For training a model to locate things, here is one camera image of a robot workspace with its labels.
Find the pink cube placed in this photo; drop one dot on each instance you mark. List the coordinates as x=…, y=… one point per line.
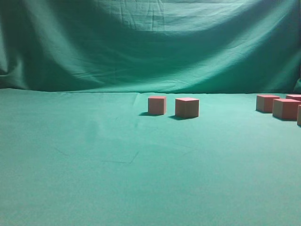
x=157, y=105
x=187, y=107

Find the green cloth backdrop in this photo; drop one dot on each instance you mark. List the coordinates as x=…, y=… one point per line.
x=78, y=147

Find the pink cube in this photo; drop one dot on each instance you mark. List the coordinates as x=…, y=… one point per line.
x=285, y=109
x=299, y=115
x=294, y=96
x=264, y=103

